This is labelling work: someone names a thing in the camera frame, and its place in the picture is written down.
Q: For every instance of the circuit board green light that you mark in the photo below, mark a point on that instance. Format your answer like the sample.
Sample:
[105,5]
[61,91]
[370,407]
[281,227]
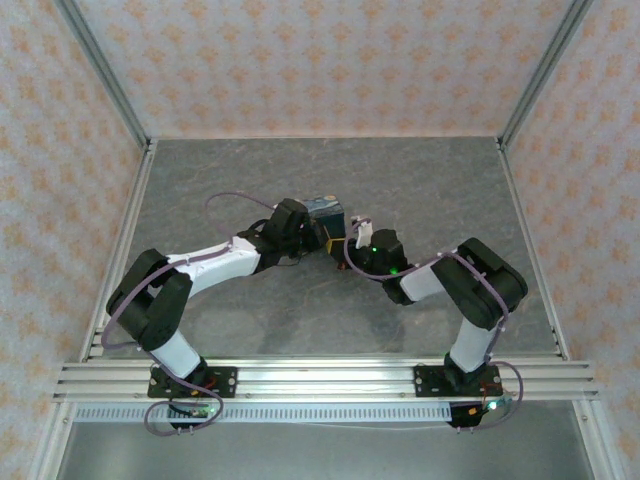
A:
[480,410]
[197,412]

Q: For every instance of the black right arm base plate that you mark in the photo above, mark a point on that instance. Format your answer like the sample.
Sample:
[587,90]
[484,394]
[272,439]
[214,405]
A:
[432,381]

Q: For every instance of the aluminium frame post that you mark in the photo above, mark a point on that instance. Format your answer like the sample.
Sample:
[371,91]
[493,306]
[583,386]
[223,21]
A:
[107,75]
[542,75]

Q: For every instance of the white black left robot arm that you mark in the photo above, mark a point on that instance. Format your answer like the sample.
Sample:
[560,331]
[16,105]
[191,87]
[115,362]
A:
[220,262]

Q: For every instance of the right circuit board green light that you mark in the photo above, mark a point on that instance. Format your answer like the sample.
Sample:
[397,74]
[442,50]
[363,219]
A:
[480,410]

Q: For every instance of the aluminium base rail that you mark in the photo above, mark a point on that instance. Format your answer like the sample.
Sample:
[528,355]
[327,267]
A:
[325,377]

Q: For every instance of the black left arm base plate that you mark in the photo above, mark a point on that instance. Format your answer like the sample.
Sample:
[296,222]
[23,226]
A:
[225,382]

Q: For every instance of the blue sponge block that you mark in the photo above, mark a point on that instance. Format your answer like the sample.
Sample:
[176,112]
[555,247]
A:
[327,215]

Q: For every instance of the left circuit board green light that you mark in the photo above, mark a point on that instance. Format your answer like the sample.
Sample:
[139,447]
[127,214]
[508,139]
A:
[197,412]

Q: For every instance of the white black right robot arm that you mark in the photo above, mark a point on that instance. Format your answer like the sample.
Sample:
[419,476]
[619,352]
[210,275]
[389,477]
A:
[475,285]

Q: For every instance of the aluminium table side rail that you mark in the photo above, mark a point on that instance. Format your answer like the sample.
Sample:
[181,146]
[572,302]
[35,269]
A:
[530,240]
[127,240]

